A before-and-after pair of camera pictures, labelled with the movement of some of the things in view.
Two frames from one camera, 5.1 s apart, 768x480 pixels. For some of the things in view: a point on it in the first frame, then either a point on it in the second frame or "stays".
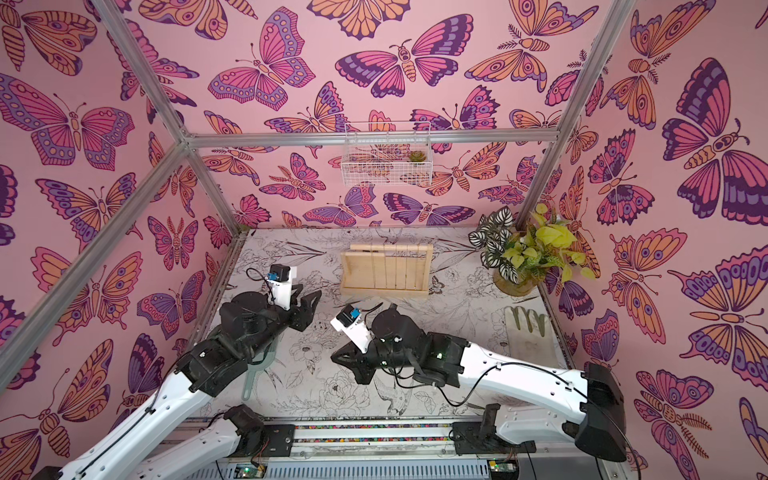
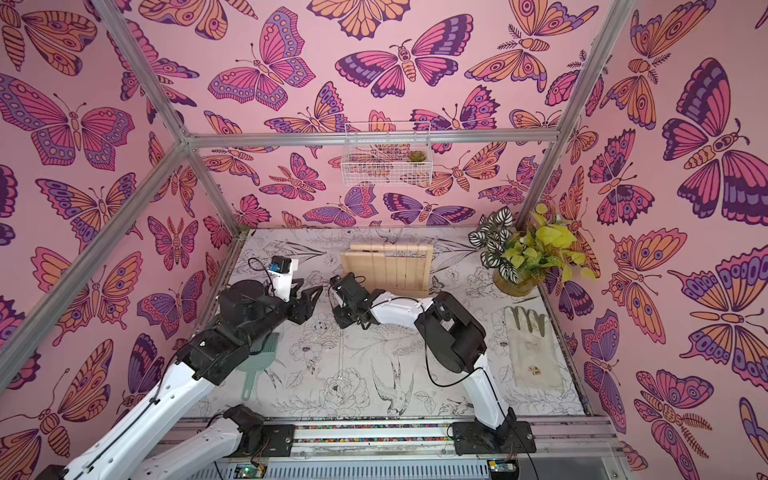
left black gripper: x=302 y=316 stays
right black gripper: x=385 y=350 to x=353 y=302
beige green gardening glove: x=532 y=337 stays
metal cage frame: x=126 y=44 stays
